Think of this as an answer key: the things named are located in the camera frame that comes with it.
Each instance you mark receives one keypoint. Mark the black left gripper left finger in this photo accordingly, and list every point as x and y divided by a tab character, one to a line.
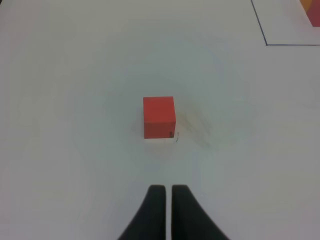
149	222

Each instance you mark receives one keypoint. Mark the template red cube block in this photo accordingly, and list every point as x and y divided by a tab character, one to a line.
313	13

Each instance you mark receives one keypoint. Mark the template orange cube block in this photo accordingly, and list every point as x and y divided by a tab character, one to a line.
305	4

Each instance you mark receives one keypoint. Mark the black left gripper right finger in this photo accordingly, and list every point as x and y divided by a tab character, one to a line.
188	219

